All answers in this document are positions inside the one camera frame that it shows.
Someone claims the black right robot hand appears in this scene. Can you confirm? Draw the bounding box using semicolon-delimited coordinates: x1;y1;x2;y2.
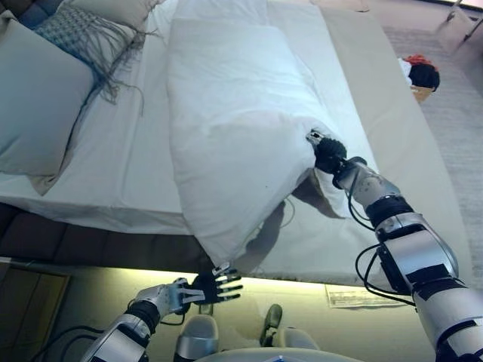
305;128;349;174

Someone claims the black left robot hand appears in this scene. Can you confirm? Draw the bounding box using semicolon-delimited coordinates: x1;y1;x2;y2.
173;262;245;311

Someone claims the white duvet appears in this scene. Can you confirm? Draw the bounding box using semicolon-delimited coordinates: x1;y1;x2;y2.
165;0;333;273

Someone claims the white bed sheet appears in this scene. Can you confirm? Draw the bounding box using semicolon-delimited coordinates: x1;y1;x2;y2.
0;0;198;235

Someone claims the dark right robot foot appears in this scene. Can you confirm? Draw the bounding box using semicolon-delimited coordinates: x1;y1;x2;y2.
259;303;284;347

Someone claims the silver right robot leg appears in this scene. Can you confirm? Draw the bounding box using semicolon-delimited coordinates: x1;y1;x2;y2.
278;326;318;352

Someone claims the cardboard box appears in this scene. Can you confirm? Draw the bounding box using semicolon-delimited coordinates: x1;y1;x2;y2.
408;84;435;106

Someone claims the white garment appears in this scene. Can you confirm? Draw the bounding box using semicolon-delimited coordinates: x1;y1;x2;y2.
397;58;414;86

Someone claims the black garment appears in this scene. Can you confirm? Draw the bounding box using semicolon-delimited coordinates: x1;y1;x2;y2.
408;64;441;92

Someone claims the red garment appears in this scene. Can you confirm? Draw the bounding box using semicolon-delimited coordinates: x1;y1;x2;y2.
402;54;428;68

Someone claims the grey area rug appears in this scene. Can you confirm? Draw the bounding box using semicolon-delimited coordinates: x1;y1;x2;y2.
323;21;483;311

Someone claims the large wooden nightstand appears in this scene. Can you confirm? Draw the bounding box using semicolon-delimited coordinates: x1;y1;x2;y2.
0;262;72;362

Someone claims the large beige pillow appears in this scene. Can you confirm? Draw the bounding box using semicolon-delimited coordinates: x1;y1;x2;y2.
0;17;96;196

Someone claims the small beige pillow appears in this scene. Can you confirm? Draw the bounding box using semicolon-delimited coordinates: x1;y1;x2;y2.
65;0;168;32

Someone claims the grey woven fringed cushion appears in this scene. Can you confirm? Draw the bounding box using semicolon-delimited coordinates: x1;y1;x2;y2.
35;5;160;117

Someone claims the grey tufted headboard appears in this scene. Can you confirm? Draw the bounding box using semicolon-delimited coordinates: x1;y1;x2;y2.
0;0;66;22

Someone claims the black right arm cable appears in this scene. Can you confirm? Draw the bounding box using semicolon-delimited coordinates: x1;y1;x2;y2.
346;187;417;307

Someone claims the dark brown bed frame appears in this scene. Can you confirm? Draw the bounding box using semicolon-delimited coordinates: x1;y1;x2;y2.
0;202;213;273

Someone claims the grey metal frame stand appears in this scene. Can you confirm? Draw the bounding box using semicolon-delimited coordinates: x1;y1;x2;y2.
444;0;483;43

